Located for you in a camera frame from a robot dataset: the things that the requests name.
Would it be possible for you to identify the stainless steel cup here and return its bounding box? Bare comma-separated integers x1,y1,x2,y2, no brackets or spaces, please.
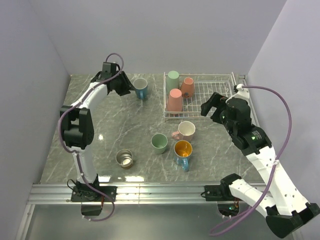
115,149,134,169

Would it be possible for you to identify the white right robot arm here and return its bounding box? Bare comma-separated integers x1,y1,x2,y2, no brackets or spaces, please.
200,92,320,239

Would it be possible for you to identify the tall green plastic cup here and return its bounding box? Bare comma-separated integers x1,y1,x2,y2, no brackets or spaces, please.
166,70,180,92

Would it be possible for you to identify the blue mug orange interior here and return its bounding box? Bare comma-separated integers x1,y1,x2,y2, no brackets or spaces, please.
174,140,193,172

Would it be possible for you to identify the short green plastic cup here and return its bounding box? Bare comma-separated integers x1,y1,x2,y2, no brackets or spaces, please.
151,133,168,155

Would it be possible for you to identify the blue flowered mug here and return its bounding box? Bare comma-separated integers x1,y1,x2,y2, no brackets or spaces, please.
132,78,148,100

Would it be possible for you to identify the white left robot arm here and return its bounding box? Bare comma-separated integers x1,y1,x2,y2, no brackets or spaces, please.
58,61,135,201

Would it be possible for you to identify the tall pink plastic cup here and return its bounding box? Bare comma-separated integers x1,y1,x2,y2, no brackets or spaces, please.
166,88,183,112

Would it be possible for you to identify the brown-pink ceramic mug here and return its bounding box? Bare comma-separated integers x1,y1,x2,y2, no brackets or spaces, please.
180,77,195,99

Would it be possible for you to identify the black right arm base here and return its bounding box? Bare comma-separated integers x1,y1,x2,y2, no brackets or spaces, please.
200,185,240,217

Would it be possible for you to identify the white and pink mug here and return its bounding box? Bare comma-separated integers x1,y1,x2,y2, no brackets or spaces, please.
171,121,196,142

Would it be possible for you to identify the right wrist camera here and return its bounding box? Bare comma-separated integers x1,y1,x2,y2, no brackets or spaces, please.
230,84,250,102

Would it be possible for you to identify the aluminium front rail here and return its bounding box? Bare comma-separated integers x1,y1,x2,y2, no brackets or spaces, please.
27,182,292,205

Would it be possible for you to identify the white wire dish rack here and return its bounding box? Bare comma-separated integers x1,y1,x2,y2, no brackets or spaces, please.
162,71,243,119

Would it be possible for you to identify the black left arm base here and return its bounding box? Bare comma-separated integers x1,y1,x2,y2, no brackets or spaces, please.
70,184,117,217

